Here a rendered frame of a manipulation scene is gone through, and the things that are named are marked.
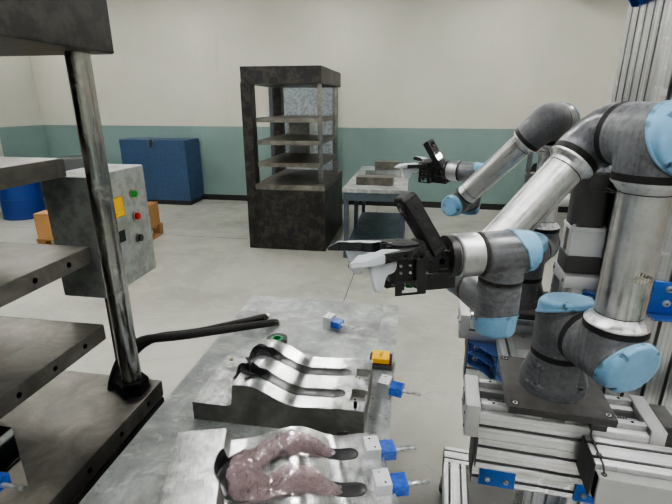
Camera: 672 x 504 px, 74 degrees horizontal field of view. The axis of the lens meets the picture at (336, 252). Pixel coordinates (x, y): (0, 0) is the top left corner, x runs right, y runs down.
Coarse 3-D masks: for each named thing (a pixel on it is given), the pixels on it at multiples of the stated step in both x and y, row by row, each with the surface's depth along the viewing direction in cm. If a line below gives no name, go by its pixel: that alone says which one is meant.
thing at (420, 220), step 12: (408, 192) 71; (396, 204) 73; (408, 204) 70; (420, 204) 70; (408, 216) 72; (420, 216) 71; (420, 228) 71; (432, 228) 72; (432, 240) 72; (432, 252) 72
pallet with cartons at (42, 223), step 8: (152, 208) 578; (40, 216) 527; (48, 216) 527; (152, 216) 578; (40, 224) 530; (48, 224) 530; (152, 224) 578; (160, 224) 600; (40, 232) 534; (48, 232) 533; (160, 232) 601; (40, 240) 534; (48, 240) 533
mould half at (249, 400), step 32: (288, 352) 145; (224, 384) 138; (256, 384) 126; (320, 384) 133; (352, 384) 132; (224, 416) 129; (256, 416) 127; (288, 416) 126; (320, 416) 124; (352, 416) 122
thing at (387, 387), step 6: (384, 378) 142; (390, 378) 142; (378, 384) 140; (384, 384) 139; (390, 384) 141; (396, 384) 141; (402, 384) 141; (378, 390) 140; (384, 390) 140; (390, 390) 139; (396, 390) 138; (402, 390) 139; (408, 390) 139; (378, 396) 141; (384, 396) 140; (396, 396) 139
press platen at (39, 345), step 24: (0, 336) 129; (24, 336) 129; (48, 336) 129; (72, 336) 129; (96, 336) 134; (0, 360) 117; (24, 360) 117; (48, 360) 117; (72, 360) 124; (0, 384) 107; (24, 384) 109; (0, 408) 103
